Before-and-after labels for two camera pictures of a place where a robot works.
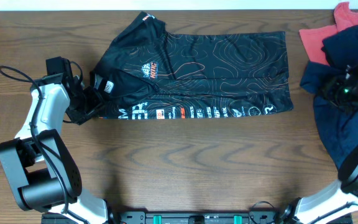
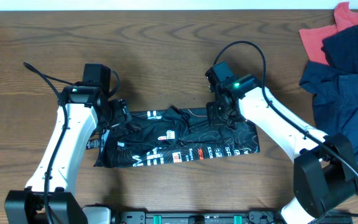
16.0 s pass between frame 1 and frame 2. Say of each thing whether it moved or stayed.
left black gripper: moved
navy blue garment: stayed
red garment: stayed
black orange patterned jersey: moved
